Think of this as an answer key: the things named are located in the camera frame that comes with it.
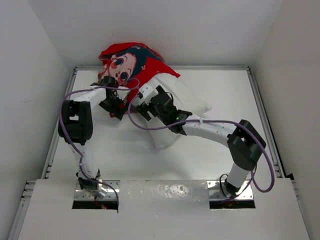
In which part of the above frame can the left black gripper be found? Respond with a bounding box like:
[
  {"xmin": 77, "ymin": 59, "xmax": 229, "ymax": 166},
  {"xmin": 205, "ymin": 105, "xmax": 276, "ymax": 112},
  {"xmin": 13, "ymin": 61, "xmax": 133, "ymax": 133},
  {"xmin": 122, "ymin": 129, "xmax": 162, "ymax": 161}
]
[{"xmin": 100, "ymin": 92, "xmax": 130, "ymax": 120}]

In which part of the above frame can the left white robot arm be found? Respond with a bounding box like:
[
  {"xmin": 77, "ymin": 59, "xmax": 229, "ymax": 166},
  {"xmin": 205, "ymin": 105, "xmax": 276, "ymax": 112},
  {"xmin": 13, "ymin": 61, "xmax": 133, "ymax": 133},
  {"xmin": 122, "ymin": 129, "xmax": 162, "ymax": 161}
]
[{"xmin": 58, "ymin": 77, "xmax": 131, "ymax": 193}]

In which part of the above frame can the aluminium table frame rail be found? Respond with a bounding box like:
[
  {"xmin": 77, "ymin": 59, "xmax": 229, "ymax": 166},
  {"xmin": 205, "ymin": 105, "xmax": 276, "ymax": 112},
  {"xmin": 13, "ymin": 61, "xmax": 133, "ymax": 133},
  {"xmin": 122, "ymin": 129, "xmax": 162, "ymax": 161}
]
[{"xmin": 7, "ymin": 65, "xmax": 298, "ymax": 240}]

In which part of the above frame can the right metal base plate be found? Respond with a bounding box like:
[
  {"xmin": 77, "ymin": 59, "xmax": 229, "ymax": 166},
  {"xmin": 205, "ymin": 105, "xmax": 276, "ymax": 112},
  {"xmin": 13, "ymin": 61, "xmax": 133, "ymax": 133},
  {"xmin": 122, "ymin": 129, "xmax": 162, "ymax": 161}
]
[{"xmin": 207, "ymin": 179, "xmax": 255, "ymax": 201}]

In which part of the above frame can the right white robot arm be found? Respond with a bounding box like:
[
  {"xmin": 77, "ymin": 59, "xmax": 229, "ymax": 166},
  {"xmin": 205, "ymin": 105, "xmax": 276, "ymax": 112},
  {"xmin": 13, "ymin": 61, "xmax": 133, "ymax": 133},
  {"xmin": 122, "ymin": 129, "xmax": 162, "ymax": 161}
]
[{"xmin": 135, "ymin": 84, "xmax": 266, "ymax": 197}]

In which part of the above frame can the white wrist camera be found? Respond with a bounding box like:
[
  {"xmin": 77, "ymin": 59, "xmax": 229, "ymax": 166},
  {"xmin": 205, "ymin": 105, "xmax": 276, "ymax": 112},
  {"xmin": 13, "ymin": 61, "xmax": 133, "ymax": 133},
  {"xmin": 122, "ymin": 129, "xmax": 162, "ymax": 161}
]
[
  {"xmin": 138, "ymin": 84, "xmax": 158, "ymax": 103},
  {"xmin": 116, "ymin": 89, "xmax": 131, "ymax": 101}
]

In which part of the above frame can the white front cover board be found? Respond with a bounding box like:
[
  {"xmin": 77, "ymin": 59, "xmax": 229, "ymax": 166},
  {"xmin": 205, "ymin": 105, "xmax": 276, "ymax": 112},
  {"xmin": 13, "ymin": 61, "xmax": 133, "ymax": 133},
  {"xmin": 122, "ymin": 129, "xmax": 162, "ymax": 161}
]
[{"xmin": 19, "ymin": 179, "xmax": 309, "ymax": 240}]

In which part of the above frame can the red patterned pillowcase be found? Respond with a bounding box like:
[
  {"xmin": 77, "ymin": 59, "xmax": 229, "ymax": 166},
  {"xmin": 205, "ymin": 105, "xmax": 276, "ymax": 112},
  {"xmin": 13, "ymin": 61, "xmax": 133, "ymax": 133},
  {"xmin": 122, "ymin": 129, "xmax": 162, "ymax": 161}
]
[{"xmin": 97, "ymin": 41, "xmax": 181, "ymax": 91}]

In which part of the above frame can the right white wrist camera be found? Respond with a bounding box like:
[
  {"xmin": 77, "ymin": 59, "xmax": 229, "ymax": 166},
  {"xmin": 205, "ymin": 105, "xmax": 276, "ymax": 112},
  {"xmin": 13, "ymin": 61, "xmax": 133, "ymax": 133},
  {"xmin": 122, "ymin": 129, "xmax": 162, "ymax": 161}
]
[{"xmin": 138, "ymin": 84, "xmax": 158, "ymax": 103}]

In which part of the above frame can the metal base plate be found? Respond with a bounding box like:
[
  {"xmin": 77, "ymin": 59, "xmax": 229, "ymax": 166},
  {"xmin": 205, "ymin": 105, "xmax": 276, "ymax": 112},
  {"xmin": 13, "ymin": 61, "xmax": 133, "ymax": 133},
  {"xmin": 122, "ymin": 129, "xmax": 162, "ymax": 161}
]
[
  {"xmin": 73, "ymin": 180, "xmax": 120, "ymax": 201},
  {"xmin": 207, "ymin": 179, "xmax": 255, "ymax": 201}
]

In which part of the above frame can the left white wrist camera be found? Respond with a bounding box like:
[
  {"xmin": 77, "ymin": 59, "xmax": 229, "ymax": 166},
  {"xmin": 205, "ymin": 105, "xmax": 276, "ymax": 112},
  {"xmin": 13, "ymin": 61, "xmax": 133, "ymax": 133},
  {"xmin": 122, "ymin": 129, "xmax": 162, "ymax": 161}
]
[{"xmin": 116, "ymin": 89, "xmax": 131, "ymax": 101}]

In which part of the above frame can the white pillow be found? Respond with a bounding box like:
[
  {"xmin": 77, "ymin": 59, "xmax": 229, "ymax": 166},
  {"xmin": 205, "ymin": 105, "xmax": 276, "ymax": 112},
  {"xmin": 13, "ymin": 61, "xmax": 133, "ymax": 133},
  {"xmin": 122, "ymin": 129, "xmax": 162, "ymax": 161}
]
[{"xmin": 147, "ymin": 73, "xmax": 212, "ymax": 150}]

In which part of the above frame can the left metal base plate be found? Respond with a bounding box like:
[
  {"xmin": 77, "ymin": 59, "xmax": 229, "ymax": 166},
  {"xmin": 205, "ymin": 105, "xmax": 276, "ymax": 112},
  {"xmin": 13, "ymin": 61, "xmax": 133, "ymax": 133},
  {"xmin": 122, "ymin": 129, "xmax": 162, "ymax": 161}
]
[{"xmin": 73, "ymin": 180, "xmax": 120, "ymax": 201}]

